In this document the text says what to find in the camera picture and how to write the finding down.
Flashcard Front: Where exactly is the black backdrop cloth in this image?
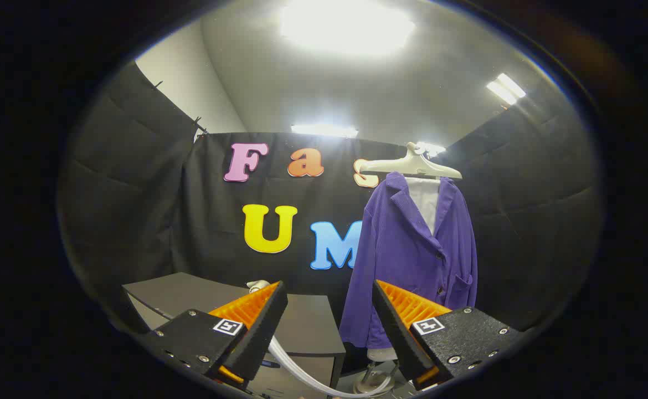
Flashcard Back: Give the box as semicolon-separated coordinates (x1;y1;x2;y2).
172;131;457;355

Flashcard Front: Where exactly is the grey dress form stand base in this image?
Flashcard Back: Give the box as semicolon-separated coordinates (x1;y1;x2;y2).
353;360;397;395

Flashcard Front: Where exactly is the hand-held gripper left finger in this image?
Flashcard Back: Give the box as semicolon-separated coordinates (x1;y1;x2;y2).
136;280;289;388

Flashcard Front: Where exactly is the black quilted side panel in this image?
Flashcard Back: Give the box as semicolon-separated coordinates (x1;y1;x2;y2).
446;83;603;333
57;61;208;333

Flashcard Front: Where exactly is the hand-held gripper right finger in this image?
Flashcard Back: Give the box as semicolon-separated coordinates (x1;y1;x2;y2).
372;280;524;391

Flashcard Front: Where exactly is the grey side table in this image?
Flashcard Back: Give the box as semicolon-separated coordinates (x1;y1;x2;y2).
122;272;347;397

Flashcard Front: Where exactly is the purple corduroy jacket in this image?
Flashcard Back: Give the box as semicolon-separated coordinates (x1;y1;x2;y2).
338;172;479;350

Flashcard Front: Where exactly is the white clothes hanger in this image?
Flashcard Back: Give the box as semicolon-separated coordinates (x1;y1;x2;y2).
359;142;463;181

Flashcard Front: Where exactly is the twin ceiling light strip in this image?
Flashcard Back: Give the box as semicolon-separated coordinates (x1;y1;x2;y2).
486;72;527;106

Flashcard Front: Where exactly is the large ceiling light panel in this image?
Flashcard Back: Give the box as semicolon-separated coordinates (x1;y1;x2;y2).
279;0;416;56

